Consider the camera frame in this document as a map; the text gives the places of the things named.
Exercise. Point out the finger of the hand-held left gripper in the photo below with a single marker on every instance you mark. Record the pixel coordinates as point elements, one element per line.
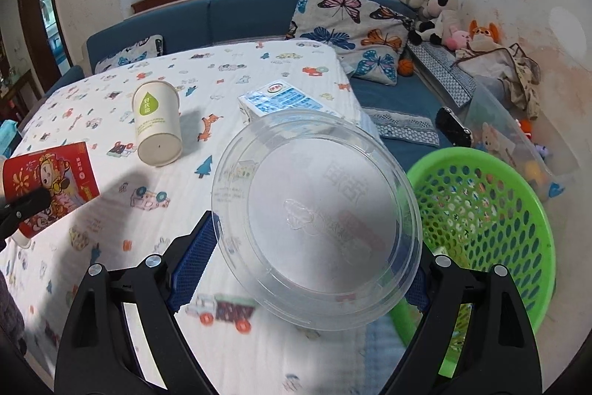
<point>27,207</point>

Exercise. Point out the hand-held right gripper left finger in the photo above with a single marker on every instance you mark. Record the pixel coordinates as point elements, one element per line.
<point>194,256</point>

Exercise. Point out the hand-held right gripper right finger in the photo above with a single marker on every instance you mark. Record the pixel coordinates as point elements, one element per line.
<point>418,291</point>

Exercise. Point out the red printed plastic cup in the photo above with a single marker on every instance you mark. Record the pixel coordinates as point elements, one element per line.
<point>60,173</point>

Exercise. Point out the green plastic basket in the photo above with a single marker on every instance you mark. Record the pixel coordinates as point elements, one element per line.
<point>485,200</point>

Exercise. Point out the clear round plastic container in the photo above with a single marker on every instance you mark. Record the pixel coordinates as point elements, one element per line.
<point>319,214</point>

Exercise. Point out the white paper cup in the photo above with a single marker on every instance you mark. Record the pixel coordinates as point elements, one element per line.
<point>157,126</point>

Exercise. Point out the grey patterned cloth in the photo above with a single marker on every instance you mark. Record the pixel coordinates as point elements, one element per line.
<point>444,73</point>
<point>402,124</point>

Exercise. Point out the brown teddy bear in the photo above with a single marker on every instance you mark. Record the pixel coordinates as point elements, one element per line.
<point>494,140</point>

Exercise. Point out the black handheld device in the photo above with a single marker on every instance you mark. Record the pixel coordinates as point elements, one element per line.
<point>455,126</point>

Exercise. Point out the drink carton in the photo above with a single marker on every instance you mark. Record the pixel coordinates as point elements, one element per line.
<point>277,99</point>

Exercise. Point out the clear storage bin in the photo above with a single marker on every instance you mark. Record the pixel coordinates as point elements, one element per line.
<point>522,145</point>

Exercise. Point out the small printed pillow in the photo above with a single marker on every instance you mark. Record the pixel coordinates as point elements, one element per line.
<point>129,52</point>

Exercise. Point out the small orange ball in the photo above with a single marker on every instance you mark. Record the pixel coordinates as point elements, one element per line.
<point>405,68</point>

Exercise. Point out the beige cloth bag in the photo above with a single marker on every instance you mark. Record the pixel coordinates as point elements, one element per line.
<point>499,66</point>

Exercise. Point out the blue sofa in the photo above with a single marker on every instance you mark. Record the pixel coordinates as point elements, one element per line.
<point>240,20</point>

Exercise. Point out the pink plush toy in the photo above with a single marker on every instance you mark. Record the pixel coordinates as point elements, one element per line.
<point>458,39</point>

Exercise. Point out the orange fox plush toy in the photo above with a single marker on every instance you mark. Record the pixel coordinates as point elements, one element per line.
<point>483,34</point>

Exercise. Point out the black and white plush toy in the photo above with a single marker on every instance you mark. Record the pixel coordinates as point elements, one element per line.
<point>437,18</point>

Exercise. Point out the butterfly print pillow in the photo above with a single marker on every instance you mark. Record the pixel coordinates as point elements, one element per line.
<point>342,25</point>

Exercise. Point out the wooden door frame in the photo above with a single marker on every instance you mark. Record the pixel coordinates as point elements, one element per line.
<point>27,6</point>

